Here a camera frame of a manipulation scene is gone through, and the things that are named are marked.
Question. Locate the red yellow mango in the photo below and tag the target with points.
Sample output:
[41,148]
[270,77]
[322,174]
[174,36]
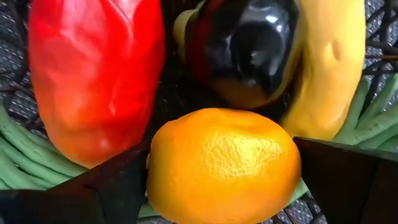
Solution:
[93,77]

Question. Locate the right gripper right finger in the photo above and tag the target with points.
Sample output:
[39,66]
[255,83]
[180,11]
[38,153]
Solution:
[357,186]

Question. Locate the yellow banana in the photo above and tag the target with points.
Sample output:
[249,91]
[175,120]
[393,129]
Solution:
[329,62]

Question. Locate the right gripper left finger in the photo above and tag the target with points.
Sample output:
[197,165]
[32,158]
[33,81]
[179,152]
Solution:
[93,202]

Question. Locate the orange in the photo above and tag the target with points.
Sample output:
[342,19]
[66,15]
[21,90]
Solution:
[224,168]

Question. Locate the long green beans bunch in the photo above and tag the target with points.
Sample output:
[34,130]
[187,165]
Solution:
[31,155]

